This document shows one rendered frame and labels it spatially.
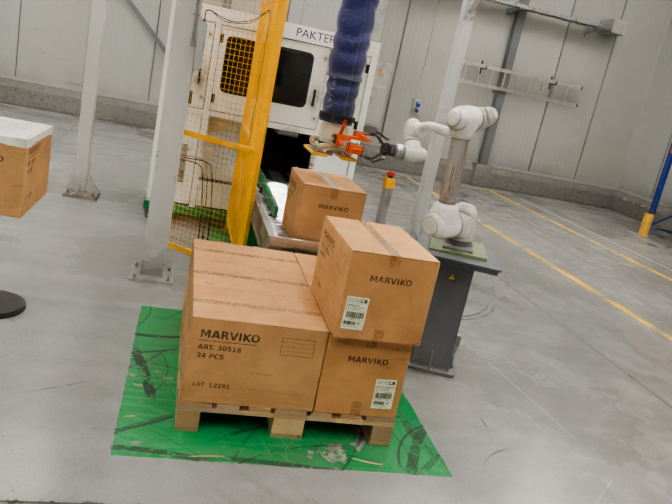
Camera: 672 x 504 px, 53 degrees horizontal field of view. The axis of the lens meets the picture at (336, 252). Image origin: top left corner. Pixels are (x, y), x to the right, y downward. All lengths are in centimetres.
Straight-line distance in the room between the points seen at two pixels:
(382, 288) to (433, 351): 139
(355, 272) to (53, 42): 1057
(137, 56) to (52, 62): 141
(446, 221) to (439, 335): 75
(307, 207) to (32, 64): 935
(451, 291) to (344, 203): 85
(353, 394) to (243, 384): 51
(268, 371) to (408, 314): 66
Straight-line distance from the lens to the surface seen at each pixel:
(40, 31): 1298
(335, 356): 305
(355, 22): 431
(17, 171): 370
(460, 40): 725
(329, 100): 434
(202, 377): 303
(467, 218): 402
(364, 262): 284
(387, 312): 295
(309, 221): 420
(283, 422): 316
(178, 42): 465
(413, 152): 426
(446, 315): 415
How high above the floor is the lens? 163
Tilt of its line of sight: 15 degrees down
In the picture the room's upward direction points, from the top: 12 degrees clockwise
